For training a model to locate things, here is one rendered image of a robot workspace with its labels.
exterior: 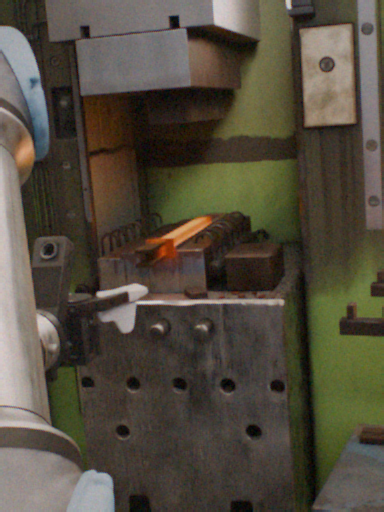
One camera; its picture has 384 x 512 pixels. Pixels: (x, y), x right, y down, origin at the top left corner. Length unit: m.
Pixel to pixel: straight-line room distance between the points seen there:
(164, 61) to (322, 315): 0.55
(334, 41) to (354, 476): 0.73
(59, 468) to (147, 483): 1.05
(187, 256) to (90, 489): 0.99
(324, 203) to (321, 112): 0.17
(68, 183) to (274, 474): 0.68
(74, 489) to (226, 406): 0.98
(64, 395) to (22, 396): 1.25
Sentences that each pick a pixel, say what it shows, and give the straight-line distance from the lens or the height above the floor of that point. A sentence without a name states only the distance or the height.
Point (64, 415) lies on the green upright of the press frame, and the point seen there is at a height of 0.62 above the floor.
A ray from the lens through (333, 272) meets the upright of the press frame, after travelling 1.50.
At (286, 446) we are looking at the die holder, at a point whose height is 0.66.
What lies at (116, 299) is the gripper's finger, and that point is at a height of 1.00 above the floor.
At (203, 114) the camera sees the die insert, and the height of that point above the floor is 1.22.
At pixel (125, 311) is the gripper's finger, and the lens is 1.06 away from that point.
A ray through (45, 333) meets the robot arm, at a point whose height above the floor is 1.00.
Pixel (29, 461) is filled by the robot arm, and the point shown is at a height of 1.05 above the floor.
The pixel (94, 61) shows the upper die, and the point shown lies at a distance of 1.43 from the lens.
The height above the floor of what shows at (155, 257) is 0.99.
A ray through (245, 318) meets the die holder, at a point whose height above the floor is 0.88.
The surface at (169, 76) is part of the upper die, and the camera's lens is 1.38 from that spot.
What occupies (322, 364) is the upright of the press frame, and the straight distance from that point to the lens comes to 1.55.
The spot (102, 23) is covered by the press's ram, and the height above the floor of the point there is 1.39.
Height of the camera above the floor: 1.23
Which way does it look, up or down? 10 degrees down
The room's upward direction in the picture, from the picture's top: 5 degrees counter-clockwise
